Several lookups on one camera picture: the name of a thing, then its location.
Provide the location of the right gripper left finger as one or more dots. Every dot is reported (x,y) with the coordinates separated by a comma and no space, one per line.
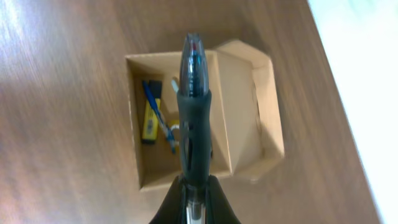
(173,207)

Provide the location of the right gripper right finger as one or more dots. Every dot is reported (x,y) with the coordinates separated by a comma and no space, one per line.
(218,209)

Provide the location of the cardboard box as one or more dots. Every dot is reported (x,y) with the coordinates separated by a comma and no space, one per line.
(246,131)

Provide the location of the blue ballpoint pen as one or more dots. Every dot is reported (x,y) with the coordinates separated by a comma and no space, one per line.
(167,132)

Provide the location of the yellow highlighter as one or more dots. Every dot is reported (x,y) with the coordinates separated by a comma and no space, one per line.
(152,90)

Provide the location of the black ballpoint pen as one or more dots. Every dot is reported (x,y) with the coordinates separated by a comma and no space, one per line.
(194,100)

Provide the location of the grey Sharpie marker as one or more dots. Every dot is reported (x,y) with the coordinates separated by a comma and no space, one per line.
(175,85)

